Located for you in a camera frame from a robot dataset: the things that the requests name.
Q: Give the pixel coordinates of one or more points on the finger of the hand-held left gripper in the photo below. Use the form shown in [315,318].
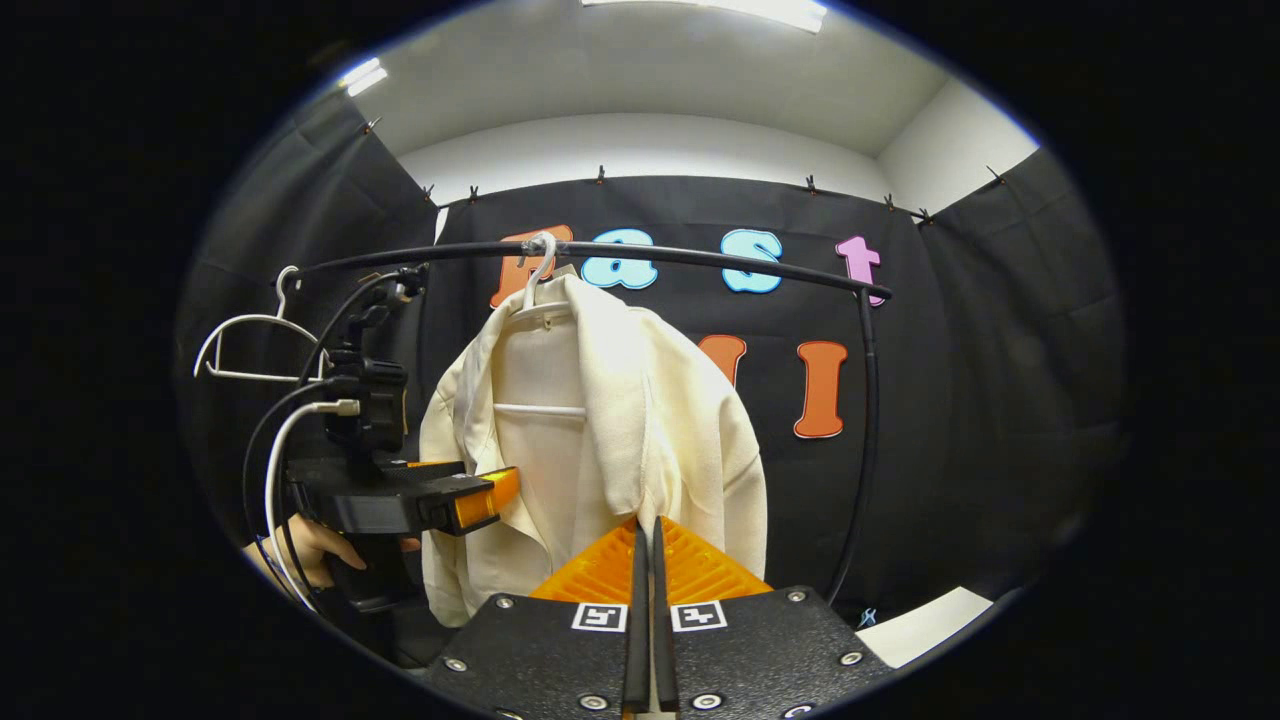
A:
[480,502]

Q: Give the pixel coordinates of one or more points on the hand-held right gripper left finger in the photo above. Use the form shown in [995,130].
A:
[637,620]

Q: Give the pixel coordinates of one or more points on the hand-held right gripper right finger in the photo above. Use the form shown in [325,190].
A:
[664,620]

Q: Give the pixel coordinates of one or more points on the cream button jacket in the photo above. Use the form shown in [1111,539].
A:
[690,440]

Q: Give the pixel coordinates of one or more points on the white plastic hanger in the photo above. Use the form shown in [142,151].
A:
[533,285]
[262,377]

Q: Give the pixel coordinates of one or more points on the small blue tie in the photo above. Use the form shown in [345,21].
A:
[868,617]

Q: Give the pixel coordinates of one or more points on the white flat board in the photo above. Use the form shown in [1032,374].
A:
[925,627]

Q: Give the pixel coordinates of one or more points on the row of black backdrop clips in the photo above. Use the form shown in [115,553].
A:
[600,176]

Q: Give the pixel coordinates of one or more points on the black backdrop cloth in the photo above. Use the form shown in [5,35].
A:
[980,400]

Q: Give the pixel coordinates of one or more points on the small ceiling light panel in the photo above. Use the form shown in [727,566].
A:
[362,77]

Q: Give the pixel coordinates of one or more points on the large ceiling light panel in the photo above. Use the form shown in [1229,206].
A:
[720,8]

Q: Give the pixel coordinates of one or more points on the black clothes rack rail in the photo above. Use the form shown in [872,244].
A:
[470,248]

